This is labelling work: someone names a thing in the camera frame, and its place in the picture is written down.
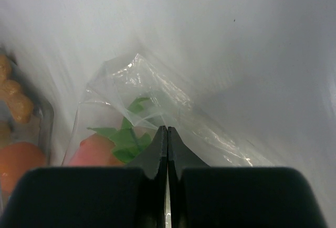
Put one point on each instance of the yellow-orange fake pretzel cluster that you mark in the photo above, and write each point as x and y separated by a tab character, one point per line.
20	106

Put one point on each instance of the pink fake peach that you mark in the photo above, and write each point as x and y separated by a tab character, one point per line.
95	151

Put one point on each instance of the green fake leaf piece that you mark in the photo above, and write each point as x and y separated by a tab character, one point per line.
128	144

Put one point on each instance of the clear grey plastic container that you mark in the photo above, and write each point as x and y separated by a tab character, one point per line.
37	131

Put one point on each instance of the orange fake orange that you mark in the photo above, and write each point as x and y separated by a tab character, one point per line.
17	159

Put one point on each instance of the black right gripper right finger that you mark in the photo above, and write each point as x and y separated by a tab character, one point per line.
205	196

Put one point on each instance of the clear zip top bag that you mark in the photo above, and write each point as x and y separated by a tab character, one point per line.
132	87

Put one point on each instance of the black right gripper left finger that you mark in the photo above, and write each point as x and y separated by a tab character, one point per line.
129	196

